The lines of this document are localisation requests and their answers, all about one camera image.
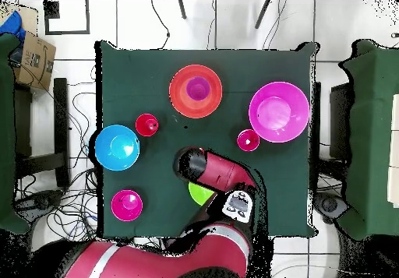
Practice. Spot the green bowl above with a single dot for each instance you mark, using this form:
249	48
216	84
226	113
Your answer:
199	194

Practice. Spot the orange bowl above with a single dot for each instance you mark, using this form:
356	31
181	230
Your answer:
177	94

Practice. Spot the purple cup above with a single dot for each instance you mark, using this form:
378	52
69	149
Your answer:
198	88

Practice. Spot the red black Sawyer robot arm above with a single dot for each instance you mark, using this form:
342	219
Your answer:
221	172

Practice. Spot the red cup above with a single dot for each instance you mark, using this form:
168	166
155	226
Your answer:
247	141
145	125

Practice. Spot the large blue bowl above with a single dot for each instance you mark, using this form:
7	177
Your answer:
117	147

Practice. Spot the large pink bowl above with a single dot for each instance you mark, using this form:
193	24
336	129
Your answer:
279	112

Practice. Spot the dark green tablecloth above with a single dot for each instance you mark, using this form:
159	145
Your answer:
140	72

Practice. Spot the small red bowl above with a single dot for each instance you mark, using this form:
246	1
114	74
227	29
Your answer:
126	206

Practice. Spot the grey chair leg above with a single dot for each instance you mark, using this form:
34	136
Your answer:
182	8
262	13

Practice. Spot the black metal stand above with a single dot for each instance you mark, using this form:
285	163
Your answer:
339	119
60	119

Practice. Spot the green cloth covered table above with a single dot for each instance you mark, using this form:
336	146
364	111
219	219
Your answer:
6	134
371	134

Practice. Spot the printed cardboard box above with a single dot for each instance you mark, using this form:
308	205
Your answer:
34	60

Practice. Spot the white box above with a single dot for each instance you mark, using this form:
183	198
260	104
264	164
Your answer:
394	134

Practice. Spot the plain cardboard box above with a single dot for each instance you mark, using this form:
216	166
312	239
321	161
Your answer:
29	18

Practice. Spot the blue bag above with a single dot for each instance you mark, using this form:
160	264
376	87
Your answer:
12	25

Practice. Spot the black pedestal foot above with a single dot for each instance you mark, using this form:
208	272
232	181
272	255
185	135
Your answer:
37	201
330	204

